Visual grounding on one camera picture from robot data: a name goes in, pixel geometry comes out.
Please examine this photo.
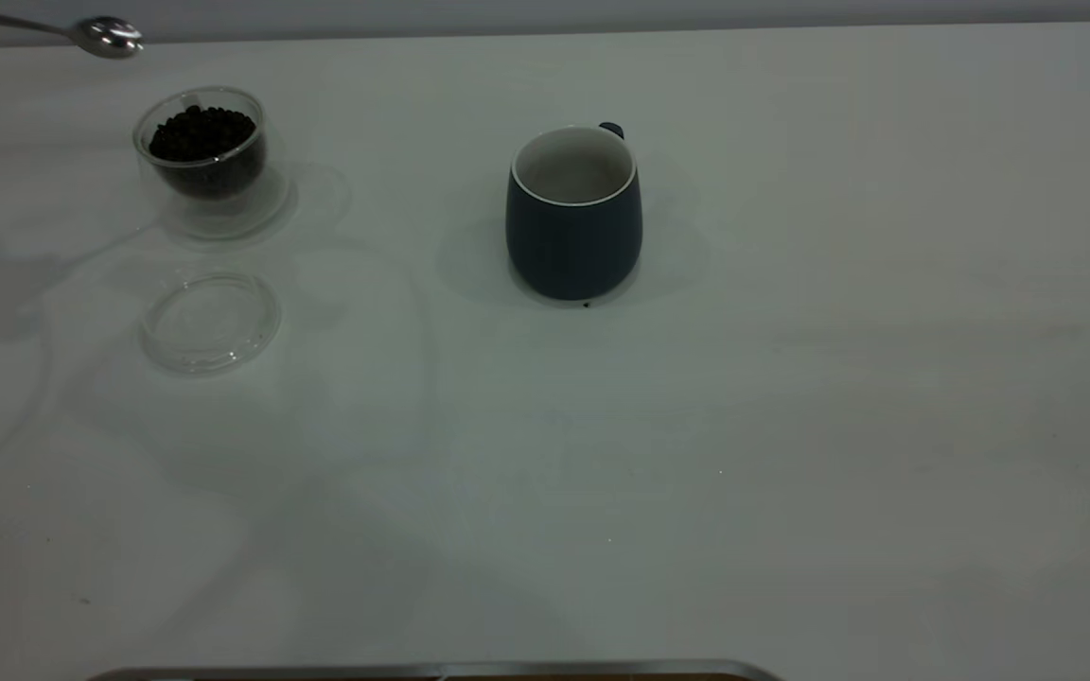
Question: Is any dark blue ceramic mug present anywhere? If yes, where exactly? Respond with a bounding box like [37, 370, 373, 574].
[505, 121, 644, 302]

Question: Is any metal spoon light blue handle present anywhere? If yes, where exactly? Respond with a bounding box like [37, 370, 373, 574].
[0, 5, 144, 60]

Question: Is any double-walled clear glass cup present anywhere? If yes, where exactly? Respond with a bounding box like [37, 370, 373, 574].
[132, 85, 292, 239]

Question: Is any dark coffee beans pile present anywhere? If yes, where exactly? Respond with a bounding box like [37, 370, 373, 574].
[148, 104, 267, 200]

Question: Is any clear round glass saucer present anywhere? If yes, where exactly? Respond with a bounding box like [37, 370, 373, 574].
[138, 271, 283, 374]

